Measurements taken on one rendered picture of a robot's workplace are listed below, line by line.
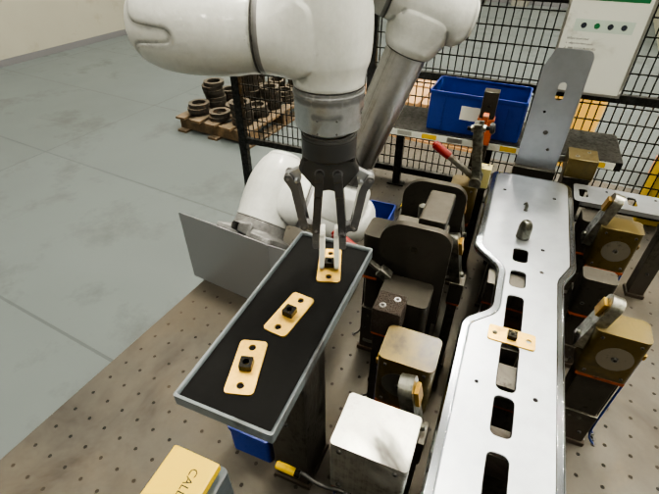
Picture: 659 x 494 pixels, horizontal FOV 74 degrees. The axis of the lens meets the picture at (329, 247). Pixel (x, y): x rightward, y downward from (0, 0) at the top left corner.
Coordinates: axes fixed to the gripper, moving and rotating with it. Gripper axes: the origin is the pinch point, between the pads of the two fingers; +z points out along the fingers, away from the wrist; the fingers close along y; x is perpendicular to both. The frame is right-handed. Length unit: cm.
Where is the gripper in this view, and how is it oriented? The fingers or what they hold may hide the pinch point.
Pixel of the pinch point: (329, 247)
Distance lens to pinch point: 70.7
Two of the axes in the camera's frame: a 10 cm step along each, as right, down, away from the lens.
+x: 0.6, -6.2, 7.8
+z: 0.0, 7.8, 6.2
